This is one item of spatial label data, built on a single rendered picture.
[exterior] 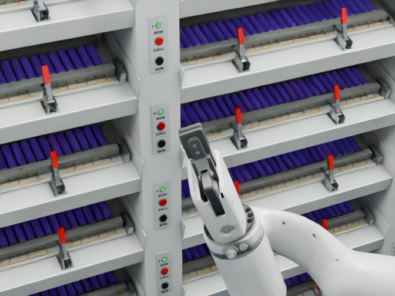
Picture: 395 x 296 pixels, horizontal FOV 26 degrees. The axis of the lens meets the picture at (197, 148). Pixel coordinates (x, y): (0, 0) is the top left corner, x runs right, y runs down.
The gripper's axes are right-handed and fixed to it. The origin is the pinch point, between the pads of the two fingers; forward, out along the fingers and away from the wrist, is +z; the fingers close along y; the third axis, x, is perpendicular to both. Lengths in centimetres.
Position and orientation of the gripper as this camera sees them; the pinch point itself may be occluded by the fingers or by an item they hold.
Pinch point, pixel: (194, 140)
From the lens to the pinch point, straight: 113.5
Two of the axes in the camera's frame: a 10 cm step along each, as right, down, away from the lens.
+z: -3.2, -7.6, -5.6
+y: -0.8, -5.7, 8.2
